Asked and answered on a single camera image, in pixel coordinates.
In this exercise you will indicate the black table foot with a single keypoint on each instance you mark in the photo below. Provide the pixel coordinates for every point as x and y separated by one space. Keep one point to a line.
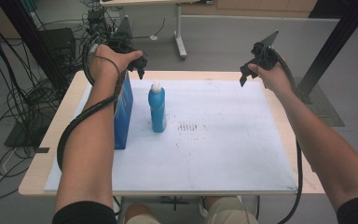
174 202

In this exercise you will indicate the white table mat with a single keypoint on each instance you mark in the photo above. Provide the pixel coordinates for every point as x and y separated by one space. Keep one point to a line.
214 155

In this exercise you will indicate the person's right leg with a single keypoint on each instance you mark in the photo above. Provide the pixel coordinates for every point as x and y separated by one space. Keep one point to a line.
230 211

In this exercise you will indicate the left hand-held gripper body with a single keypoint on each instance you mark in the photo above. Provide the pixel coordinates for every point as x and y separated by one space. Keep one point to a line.
122 42

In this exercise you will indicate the person's right hand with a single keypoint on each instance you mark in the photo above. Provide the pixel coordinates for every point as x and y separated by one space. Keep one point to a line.
275 79

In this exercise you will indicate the blue cardboard box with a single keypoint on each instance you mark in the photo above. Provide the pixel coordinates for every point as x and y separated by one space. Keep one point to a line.
123 118

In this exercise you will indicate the black equipment box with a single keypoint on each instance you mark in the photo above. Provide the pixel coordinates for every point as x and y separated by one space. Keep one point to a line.
59 43

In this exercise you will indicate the black stand base plate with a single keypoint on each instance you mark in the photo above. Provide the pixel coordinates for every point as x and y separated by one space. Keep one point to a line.
21 137

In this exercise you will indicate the black left sleeve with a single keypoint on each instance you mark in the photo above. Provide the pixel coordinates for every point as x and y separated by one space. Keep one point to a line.
85 214

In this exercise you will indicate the black computer tower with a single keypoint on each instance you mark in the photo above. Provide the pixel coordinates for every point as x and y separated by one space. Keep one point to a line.
98 21

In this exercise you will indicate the white height-adjustable desk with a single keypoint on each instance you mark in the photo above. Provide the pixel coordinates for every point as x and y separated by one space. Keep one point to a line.
179 31

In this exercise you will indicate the person's left hand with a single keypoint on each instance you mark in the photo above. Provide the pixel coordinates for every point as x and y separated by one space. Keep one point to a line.
104 63

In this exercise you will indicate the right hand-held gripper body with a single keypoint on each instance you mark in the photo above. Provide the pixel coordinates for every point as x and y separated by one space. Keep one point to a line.
265 57

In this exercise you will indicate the blue bottle with white cap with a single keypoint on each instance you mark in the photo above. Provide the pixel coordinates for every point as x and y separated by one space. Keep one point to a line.
157 109

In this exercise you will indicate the person's left leg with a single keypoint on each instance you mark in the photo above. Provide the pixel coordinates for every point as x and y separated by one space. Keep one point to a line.
140 214

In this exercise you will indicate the white shoe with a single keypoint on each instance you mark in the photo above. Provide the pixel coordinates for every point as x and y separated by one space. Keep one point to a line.
203 207

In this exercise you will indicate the person's leg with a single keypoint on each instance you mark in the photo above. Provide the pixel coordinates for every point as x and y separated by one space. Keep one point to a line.
140 214
230 211

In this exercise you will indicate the black metal post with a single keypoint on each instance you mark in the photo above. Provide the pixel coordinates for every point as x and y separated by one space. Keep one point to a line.
332 43
32 40

